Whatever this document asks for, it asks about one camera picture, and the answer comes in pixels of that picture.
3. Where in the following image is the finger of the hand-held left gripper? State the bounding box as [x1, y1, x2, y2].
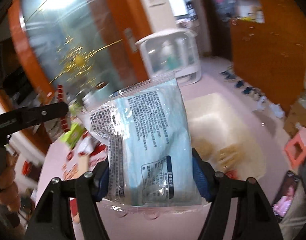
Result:
[7, 102, 69, 134]

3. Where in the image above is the cardboard box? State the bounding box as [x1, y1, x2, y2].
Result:
[284, 90, 306, 135]

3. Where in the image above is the white plastic bin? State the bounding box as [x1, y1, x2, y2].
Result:
[185, 92, 268, 180]

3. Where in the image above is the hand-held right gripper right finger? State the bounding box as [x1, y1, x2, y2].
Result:
[192, 149, 281, 240]

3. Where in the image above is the glass sliding door gold ornament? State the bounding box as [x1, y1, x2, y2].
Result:
[8, 0, 156, 130]

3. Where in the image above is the row of shoes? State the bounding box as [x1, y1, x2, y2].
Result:
[219, 66, 286, 118]

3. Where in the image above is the white countertop storage cabinet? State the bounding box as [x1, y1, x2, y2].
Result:
[135, 28, 202, 84]

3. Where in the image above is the person's left hand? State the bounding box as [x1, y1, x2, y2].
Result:
[0, 152, 22, 212]

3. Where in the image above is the window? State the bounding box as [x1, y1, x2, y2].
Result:
[165, 0, 190, 18]

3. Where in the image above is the white bottle green label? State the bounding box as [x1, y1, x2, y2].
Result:
[163, 42, 177, 68]

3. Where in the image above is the red long snack packet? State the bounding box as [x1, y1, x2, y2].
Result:
[56, 84, 70, 132]

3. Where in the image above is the smartphone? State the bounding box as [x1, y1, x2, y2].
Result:
[271, 170, 302, 218]

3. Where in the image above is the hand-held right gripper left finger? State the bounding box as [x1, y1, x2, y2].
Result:
[24, 159, 111, 240]

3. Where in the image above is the wooden wall cabinet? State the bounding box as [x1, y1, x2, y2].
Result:
[229, 0, 306, 113]

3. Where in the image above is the pink plastic stool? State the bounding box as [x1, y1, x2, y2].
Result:
[284, 127, 306, 170]

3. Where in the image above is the dark entrance door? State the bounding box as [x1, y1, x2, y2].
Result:
[198, 0, 233, 55]

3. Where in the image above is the pink printed tablecloth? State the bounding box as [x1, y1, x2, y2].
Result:
[38, 76, 288, 240]

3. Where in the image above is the yellow puffed cracker packet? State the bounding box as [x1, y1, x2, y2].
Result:
[217, 142, 246, 163]

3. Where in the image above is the green tissue pack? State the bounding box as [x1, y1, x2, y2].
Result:
[61, 122, 87, 149]

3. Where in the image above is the blue face mask packet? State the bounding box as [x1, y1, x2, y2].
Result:
[77, 74, 211, 214]

